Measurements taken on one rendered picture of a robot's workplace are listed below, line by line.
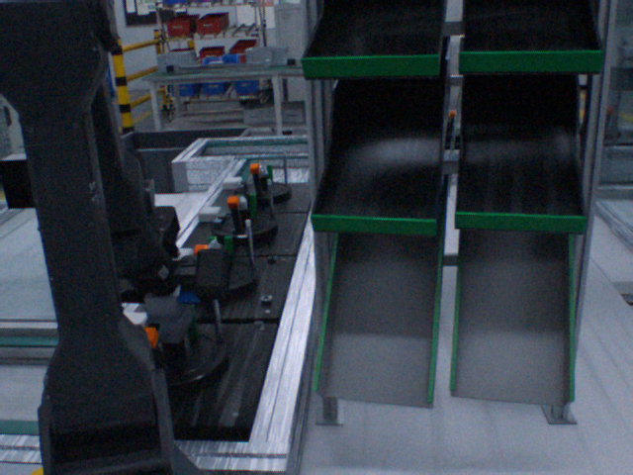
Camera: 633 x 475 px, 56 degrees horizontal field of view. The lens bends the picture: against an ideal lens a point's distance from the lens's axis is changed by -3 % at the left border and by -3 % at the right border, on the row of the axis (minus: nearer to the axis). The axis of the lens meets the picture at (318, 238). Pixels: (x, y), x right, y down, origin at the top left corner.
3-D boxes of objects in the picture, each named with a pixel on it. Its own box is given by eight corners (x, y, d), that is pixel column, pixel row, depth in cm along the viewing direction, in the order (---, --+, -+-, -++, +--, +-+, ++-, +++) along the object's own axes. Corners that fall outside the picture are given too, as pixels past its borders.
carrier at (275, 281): (279, 330, 94) (273, 254, 90) (130, 330, 96) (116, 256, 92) (296, 265, 117) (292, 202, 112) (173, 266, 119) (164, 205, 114)
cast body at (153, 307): (180, 343, 77) (172, 294, 74) (146, 343, 77) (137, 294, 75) (197, 313, 85) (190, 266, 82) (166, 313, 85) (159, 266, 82)
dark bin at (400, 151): (436, 237, 63) (435, 184, 58) (313, 233, 66) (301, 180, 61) (451, 85, 81) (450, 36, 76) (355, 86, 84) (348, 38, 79)
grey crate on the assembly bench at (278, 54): (286, 65, 594) (285, 47, 587) (245, 67, 597) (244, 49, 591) (290, 62, 622) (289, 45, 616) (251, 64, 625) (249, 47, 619)
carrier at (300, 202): (308, 220, 140) (305, 166, 135) (205, 223, 142) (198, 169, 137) (316, 189, 162) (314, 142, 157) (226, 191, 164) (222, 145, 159)
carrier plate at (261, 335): (250, 439, 71) (248, 425, 70) (56, 434, 73) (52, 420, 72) (278, 334, 93) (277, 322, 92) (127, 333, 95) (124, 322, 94)
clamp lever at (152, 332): (168, 377, 75) (151, 339, 70) (152, 376, 75) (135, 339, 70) (174, 353, 78) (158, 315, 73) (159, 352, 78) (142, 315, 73)
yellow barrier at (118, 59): (134, 134, 736) (119, 36, 694) (118, 135, 738) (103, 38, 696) (203, 92, 1051) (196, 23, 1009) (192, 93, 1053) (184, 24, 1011)
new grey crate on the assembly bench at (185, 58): (188, 71, 594) (185, 53, 588) (157, 73, 596) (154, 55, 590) (197, 66, 631) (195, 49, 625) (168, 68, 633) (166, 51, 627)
